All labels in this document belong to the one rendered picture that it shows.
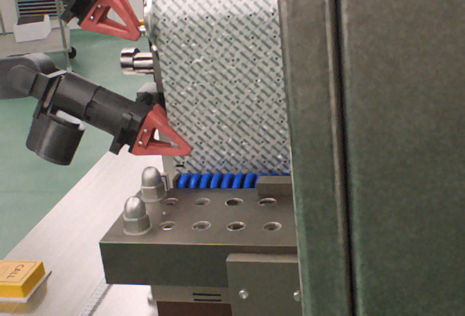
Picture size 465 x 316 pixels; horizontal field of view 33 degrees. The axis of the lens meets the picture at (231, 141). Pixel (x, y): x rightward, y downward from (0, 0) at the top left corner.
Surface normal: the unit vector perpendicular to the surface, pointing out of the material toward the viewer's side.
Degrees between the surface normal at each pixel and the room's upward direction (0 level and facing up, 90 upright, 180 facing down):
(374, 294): 90
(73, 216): 0
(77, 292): 0
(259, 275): 90
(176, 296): 90
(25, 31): 90
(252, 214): 0
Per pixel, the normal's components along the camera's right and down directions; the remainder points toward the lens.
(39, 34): 0.06, 0.35
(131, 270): -0.22, 0.36
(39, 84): -0.09, 0.20
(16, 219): -0.10, -0.93
